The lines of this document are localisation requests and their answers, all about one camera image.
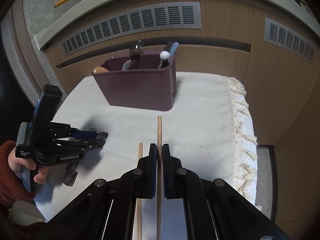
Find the wooden chopstick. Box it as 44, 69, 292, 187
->
136, 142, 143, 240
157, 115, 163, 240

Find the smoky translucent plastic spoon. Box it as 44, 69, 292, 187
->
128, 40, 143, 69

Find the white-knob metal spoon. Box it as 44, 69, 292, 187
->
157, 50, 170, 69

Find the orange sweater left forearm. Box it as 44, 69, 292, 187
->
1, 140, 36, 209

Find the person's left hand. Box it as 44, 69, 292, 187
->
8, 149, 49, 184

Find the white fringed table cloth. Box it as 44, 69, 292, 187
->
34, 72, 257, 220

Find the orange wooden spoon in caddy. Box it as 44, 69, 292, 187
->
92, 66, 109, 74

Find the maroon plastic utensil caddy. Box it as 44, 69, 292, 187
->
93, 50, 177, 111

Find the white round utensil in caddy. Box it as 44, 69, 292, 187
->
122, 60, 131, 71

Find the long grey ventilation grille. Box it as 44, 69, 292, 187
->
60, 2, 202, 56

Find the small grey ventilation grille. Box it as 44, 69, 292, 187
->
264, 17, 316, 64

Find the light blue handled utensil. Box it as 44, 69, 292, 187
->
169, 42, 180, 56

